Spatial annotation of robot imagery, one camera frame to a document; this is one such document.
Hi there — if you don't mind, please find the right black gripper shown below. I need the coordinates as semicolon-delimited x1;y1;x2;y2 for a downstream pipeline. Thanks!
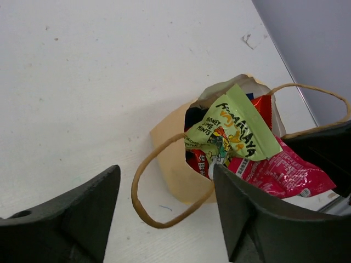
283;121;351;197

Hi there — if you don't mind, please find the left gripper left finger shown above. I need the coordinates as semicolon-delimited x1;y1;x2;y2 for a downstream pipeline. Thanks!
1;165;121;262

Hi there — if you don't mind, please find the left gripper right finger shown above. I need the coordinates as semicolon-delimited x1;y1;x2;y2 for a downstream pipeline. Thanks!
213;164;350;262

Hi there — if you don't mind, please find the pink candy packet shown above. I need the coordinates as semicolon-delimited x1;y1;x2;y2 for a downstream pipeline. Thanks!
228;138;336;199

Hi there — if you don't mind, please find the red mixed nuts packet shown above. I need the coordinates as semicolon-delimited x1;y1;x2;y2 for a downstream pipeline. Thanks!
186;94;273;181

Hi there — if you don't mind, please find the green honey mints packet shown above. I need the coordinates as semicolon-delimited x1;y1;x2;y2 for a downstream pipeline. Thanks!
184;84;282;179

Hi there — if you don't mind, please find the brown paper bag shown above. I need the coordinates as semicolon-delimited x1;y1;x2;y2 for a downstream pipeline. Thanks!
131;74;350;229

